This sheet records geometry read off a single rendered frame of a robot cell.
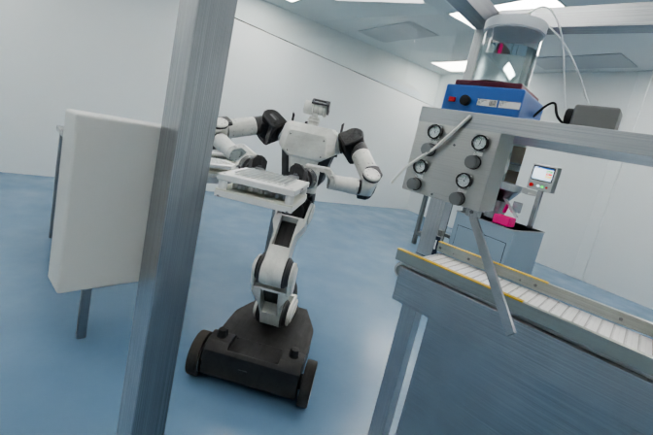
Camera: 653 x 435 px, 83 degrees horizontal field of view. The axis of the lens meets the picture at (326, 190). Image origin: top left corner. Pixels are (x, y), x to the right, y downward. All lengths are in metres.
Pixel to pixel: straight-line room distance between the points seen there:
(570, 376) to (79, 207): 0.97
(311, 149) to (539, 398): 1.24
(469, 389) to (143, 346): 0.81
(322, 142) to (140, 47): 4.08
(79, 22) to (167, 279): 5.00
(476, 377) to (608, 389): 0.29
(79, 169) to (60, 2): 4.98
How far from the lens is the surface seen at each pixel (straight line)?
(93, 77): 5.48
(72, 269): 0.65
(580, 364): 1.00
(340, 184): 1.55
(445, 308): 1.05
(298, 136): 1.75
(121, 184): 0.63
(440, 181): 0.99
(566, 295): 1.24
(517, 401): 1.11
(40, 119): 5.53
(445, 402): 1.19
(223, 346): 1.88
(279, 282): 1.69
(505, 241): 3.71
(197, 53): 0.58
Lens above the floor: 1.24
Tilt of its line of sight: 9 degrees down
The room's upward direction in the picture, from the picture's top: 12 degrees clockwise
